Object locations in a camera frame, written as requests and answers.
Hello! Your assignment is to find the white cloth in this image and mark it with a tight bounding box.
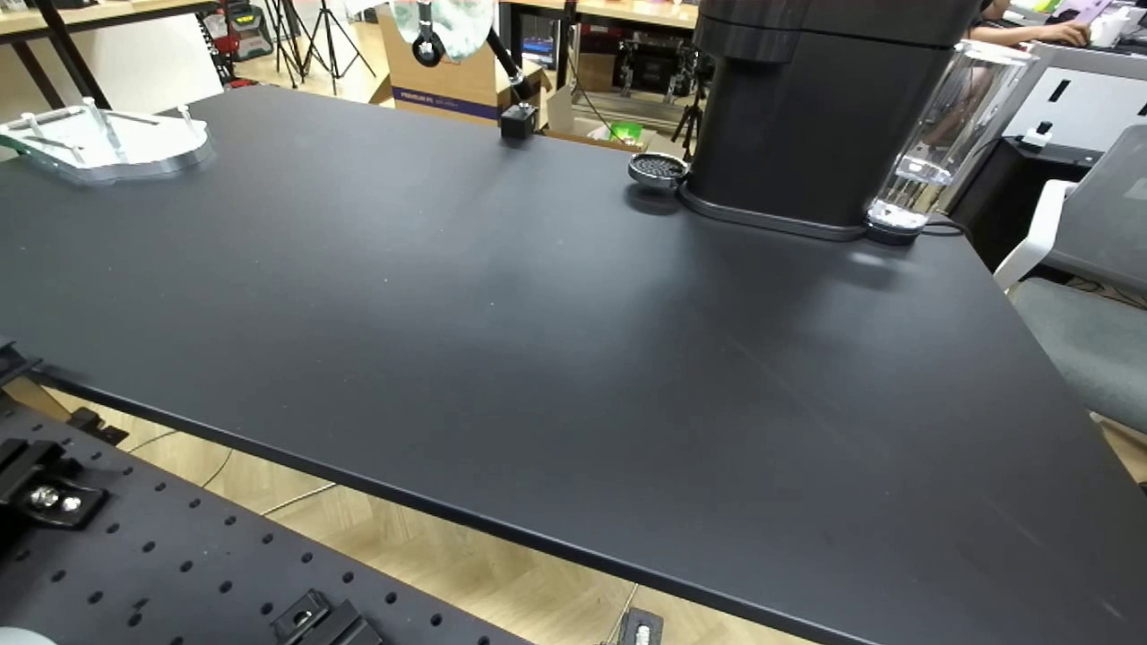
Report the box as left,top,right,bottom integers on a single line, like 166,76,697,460
420,0,497,62

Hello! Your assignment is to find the person forearm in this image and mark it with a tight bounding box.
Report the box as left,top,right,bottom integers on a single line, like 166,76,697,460
970,0,1098,49

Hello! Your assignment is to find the black round cap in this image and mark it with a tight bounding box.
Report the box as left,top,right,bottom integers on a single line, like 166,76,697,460
623,147,697,196

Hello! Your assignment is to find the large black appliance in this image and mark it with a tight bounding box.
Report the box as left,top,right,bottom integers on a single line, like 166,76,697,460
690,0,991,244

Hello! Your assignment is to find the black tripod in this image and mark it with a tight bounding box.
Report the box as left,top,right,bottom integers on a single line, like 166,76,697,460
280,0,381,93

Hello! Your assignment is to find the clear glass cup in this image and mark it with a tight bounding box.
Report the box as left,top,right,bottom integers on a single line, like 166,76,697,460
864,37,1041,235

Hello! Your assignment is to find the black perforated breadboard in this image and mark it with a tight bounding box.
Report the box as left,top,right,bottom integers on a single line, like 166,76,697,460
0,399,530,645

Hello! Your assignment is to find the grey and white office chair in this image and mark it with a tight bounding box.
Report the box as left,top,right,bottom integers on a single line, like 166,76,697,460
991,122,1147,437

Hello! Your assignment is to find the white cabinet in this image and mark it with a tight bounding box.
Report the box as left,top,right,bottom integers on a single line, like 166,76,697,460
1000,47,1147,158

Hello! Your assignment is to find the small black table clamp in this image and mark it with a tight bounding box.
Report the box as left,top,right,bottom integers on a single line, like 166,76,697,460
0,336,46,395

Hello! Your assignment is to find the wooden desk with black legs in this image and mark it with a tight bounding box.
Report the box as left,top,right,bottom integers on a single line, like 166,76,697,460
0,0,218,111

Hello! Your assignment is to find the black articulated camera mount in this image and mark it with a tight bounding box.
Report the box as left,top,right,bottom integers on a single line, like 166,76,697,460
409,23,540,142

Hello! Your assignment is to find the small metal bracket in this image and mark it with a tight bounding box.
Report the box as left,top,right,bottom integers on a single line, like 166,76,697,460
612,604,666,645

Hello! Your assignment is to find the black mounting bracket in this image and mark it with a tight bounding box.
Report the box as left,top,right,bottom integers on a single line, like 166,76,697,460
264,586,391,645

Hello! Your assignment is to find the black bracket with silver screws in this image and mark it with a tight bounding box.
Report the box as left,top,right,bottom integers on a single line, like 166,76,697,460
0,432,110,535

